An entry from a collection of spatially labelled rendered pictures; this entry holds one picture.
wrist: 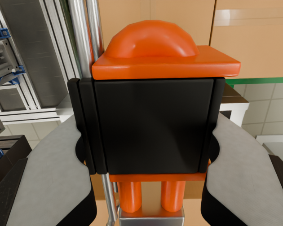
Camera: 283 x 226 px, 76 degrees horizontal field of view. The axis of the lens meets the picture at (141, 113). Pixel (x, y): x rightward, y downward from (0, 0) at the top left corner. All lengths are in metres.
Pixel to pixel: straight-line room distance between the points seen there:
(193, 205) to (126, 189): 0.30
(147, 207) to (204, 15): 0.59
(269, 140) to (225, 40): 1.25
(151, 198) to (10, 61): 0.93
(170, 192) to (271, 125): 1.61
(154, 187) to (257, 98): 1.40
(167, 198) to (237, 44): 0.62
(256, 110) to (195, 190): 1.23
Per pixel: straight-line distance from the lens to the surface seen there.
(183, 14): 0.66
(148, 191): 0.21
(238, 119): 0.79
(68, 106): 0.72
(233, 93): 0.81
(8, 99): 1.34
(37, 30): 1.11
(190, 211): 0.47
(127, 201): 0.18
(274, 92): 1.60
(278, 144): 1.85
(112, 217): 0.19
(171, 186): 0.17
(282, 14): 0.78
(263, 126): 1.72
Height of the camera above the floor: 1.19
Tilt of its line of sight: 60 degrees down
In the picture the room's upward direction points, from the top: 180 degrees clockwise
